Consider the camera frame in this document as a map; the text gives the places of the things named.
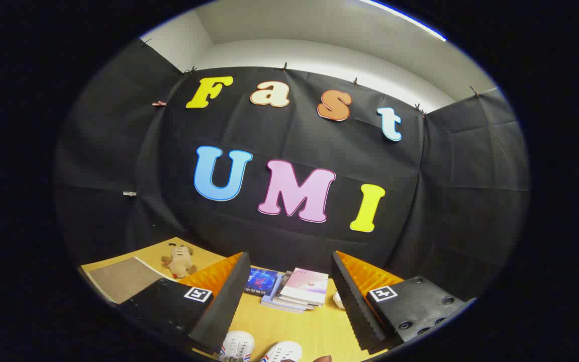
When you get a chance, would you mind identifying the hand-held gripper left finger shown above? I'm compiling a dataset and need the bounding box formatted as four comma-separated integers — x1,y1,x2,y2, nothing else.
118,251,252,355

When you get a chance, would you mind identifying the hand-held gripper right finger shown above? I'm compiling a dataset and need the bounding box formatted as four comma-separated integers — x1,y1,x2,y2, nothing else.
330,250,477,353

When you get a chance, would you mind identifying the white canvas shoe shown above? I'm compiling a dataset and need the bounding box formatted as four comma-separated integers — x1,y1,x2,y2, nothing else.
218,330,255,362
259,341,303,362

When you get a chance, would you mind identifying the cream fabric storage box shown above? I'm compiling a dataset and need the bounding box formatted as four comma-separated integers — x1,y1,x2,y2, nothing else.
86,256,175,305

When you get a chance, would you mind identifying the dark blue book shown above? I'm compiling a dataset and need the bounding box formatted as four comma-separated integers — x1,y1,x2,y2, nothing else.
246,267,279,297

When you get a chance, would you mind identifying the pale blue book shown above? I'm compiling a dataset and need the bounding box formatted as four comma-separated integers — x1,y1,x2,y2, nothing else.
261,274,306,314

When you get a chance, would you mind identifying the pink cover book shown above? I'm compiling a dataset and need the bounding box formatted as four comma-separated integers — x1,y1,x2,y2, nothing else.
278,267,329,306

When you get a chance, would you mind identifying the white middle book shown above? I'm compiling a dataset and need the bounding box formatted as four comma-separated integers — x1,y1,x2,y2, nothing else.
272,271,316,310

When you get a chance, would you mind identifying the beige plush dog toy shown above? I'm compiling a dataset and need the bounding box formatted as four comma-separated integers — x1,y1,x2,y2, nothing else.
161,244,198,279

